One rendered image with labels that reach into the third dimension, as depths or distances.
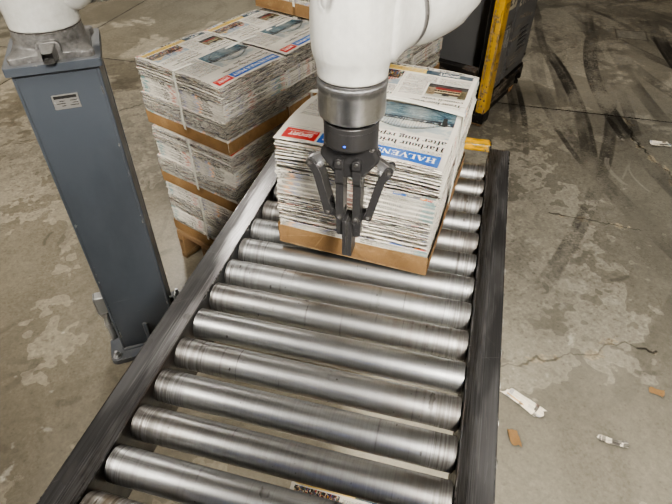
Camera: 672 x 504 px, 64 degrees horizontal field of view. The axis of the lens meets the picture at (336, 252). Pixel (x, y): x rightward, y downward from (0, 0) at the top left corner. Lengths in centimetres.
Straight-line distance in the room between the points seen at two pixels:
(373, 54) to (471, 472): 53
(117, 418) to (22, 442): 109
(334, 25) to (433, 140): 33
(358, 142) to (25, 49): 92
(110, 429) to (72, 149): 85
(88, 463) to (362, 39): 63
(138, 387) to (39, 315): 142
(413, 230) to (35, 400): 143
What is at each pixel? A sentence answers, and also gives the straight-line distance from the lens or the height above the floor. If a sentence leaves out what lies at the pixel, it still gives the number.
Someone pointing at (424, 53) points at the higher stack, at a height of 52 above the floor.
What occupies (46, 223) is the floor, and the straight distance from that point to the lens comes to 270.
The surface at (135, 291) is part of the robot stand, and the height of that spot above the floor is 27.
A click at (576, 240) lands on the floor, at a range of 250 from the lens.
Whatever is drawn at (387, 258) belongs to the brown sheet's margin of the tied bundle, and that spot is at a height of 83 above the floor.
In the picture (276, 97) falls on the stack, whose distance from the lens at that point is 180.
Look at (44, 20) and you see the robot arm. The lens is 141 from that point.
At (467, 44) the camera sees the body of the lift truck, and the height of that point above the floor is 39.
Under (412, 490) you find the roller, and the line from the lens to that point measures 75.
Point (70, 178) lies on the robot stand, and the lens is 155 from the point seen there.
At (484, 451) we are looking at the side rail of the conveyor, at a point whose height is 80.
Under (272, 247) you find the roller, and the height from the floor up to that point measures 80.
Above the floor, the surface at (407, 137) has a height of 103.
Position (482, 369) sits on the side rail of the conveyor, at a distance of 86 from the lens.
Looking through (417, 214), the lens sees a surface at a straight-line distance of 90.
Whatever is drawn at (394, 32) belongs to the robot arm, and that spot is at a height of 126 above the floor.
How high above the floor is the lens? 147
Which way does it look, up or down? 41 degrees down
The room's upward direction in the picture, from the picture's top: straight up
